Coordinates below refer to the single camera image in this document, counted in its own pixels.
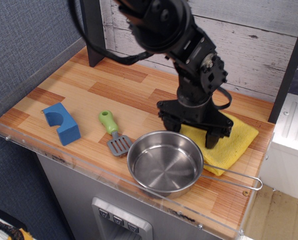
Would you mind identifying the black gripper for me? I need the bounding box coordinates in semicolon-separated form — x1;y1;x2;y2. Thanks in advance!
157;98;234;149

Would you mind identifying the yellow table cloth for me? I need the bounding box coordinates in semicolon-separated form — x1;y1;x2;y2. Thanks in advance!
180;113;259;176

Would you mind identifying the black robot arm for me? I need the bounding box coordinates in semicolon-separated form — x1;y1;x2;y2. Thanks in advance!
118;0;234;149

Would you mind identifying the stainless steel pan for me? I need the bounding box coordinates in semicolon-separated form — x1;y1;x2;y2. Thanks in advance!
126;130;263;200

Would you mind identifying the clear acrylic table guard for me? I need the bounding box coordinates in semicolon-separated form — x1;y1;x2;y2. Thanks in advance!
0;34;276;238

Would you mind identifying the white appliance at right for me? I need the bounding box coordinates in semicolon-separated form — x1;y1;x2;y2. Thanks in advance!
259;93;298;199

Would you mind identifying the silver dispenser panel with buttons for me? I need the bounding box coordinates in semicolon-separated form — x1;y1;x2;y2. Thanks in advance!
91;197;154;240

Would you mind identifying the blue wooden arch block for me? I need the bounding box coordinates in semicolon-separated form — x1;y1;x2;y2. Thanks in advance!
42;102;81;146

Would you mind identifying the yellow and black object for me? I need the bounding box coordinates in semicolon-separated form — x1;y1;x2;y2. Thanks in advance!
0;221;34;240

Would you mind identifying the green handled toy spatula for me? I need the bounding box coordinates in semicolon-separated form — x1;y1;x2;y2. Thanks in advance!
98;110;133;157

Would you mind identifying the black vertical post right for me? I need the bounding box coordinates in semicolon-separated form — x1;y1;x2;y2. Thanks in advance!
268;37;298;124

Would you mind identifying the black vertical post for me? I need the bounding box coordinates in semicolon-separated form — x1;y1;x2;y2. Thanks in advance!
268;37;298;124
80;0;106;67

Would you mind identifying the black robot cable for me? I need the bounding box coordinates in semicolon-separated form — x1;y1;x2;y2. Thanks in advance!
68;0;155;66

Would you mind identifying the black vertical post left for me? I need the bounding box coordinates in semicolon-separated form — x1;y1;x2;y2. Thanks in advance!
80;0;106;67

